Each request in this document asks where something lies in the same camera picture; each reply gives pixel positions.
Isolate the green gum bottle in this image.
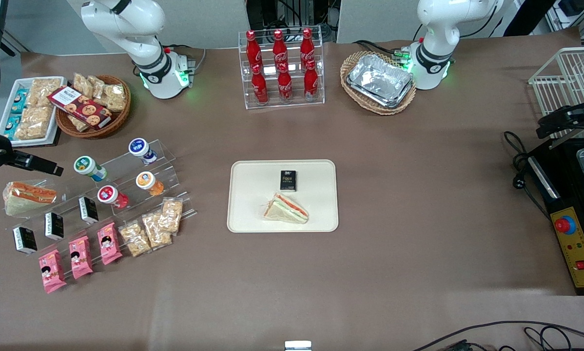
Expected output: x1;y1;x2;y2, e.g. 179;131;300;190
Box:
74;156;108;183

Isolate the white rectangular tray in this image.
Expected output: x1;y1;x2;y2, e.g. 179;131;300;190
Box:
0;76;68;147

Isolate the red gum bottle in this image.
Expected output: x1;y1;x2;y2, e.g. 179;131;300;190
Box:
97;185;130;210

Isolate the blue gum bottle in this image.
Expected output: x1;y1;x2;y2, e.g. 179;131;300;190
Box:
128;137;158;165

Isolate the orange gum bottle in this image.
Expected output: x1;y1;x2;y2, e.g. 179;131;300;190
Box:
136;171;165;197

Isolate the cream plastic tray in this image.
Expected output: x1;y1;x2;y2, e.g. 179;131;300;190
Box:
227;159;339;234

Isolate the wrapped triangle sandwich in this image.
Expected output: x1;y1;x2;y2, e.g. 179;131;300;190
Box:
2;181;58;217
262;192;310;225

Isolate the black sealing machine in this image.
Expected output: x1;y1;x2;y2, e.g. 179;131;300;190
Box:
526;138;584;296

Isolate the wrapped rice crisp bar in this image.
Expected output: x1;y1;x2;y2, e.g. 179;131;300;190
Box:
87;75;108;101
67;114;89;133
28;78;63;108
142;210;173;251
119;220;153;258
158;196;183;236
72;73;96;98
13;106;55;141
99;83;127;112

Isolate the blue snack pack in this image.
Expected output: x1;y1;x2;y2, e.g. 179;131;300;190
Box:
4;114;22;140
10;88;30;116

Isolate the red cookie box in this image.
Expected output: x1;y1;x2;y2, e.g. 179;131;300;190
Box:
47;86;113;129

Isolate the dark brown wicker basket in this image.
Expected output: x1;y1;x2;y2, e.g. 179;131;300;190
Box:
55;74;132;140

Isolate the pink snack pack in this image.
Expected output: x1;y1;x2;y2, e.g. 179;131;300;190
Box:
38;249;68;294
97;222;123;266
68;235;94;280

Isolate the red emergency stop button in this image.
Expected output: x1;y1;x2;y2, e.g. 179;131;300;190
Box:
554;215;577;235

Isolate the yellow control panel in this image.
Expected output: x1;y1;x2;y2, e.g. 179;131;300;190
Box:
550;207;584;289

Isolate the clear acrylic step stand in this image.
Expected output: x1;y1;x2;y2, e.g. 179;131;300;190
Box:
9;138;198;284

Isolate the light tan wicker basket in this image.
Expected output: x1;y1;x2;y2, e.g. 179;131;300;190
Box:
340;51;417;116

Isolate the red cola bottle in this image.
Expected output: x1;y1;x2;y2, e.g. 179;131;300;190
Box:
272;30;289;66
277;63;293;102
246;30;263;69
251;64;269;104
304;60;319;98
300;28;316;64

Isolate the clear acrylic bottle rack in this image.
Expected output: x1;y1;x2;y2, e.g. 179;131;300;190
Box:
238;25;326;110

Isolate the dark equipment rack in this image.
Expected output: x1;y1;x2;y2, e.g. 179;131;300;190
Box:
246;0;340;44

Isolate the white wire basket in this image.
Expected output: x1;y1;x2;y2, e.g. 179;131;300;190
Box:
528;46;584;140

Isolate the black power cable with plug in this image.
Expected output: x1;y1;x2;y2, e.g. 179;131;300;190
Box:
504;130;552;221

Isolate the metal frame shelf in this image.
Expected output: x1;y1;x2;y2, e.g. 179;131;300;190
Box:
541;0;584;45

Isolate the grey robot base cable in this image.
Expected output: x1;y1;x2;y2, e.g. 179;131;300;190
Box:
164;44;208;75

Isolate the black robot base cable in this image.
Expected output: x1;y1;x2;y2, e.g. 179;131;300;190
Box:
352;39;415;62

